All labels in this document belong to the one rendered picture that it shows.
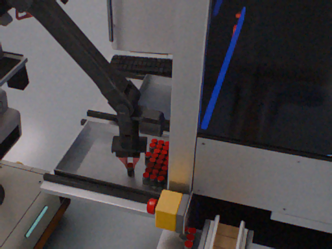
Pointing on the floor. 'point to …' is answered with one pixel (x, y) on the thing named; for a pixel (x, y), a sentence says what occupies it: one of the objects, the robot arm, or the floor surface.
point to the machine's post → (187, 91)
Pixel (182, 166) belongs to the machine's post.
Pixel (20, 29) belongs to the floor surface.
